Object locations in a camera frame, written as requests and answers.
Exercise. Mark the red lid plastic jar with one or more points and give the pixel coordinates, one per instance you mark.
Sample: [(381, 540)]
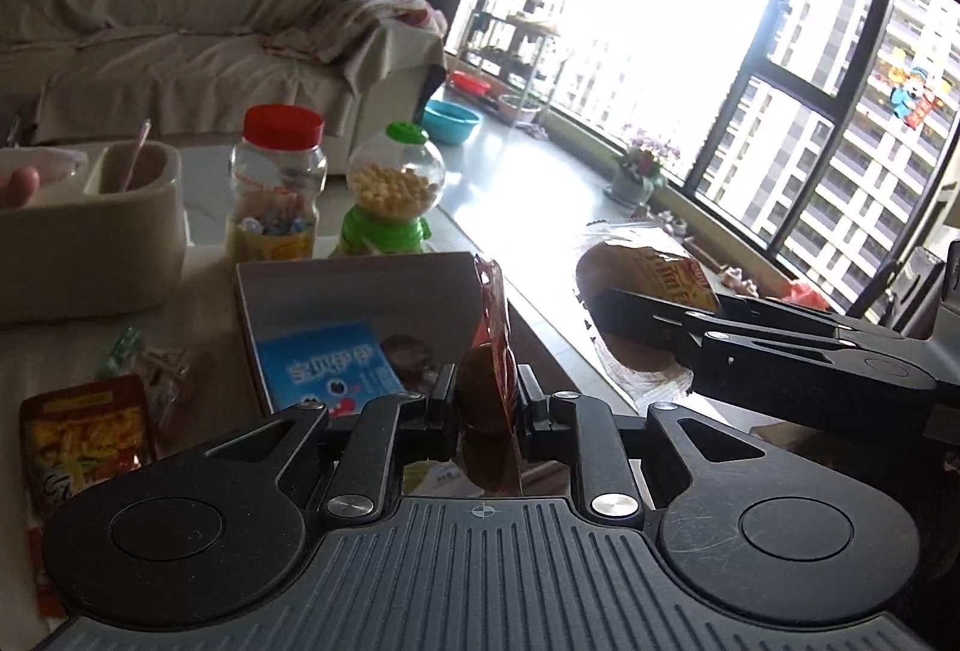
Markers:
[(276, 186)]

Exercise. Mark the pink cardboard box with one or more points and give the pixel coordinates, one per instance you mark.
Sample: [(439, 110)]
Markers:
[(360, 298)]

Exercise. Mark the blue plastic basin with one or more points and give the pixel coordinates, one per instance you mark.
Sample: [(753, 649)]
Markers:
[(450, 121)]

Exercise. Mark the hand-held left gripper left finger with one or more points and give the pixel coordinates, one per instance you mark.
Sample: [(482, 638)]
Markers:
[(439, 396)]

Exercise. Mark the pink spoon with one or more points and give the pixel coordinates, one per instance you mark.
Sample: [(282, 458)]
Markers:
[(135, 156)]

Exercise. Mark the covered sofa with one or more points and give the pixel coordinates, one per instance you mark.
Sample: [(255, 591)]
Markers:
[(187, 51)]

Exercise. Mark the blue snack packet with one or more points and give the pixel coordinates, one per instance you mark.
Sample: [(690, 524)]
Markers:
[(322, 366)]

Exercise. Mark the crumpled blanket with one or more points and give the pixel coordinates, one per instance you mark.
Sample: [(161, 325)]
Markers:
[(382, 25)]

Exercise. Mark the clear green candy wrapper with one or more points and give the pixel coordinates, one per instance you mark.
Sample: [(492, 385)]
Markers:
[(146, 362)]

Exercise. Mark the window sticker decoration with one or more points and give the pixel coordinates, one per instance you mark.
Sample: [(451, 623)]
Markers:
[(911, 88)]

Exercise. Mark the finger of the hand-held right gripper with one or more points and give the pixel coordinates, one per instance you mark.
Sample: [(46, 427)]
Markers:
[(735, 313), (787, 373)]

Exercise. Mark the red plastic basin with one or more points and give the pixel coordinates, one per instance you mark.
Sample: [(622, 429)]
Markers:
[(470, 83)]

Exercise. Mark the green gumball dispenser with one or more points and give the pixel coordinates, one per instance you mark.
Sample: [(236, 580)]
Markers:
[(394, 186)]

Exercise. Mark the potted flower plant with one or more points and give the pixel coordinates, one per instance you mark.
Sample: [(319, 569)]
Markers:
[(637, 167)]

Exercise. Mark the bread packet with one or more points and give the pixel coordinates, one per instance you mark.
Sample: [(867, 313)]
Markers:
[(645, 276)]

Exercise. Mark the metal shoe rack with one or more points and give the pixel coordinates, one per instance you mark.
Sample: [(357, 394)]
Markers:
[(510, 55)]

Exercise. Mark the beige oval container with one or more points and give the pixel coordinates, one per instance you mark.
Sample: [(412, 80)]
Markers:
[(82, 246)]

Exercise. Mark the yellow snack packet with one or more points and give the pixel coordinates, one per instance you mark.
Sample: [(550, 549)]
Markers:
[(86, 441)]

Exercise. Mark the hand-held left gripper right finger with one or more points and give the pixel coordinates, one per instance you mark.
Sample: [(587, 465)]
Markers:
[(534, 403)]

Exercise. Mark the chocolate lollipop packet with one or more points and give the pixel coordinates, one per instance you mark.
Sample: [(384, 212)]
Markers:
[(491, 381)]

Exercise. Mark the grey flower pot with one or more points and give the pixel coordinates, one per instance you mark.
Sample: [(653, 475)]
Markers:
[(519, 109)]

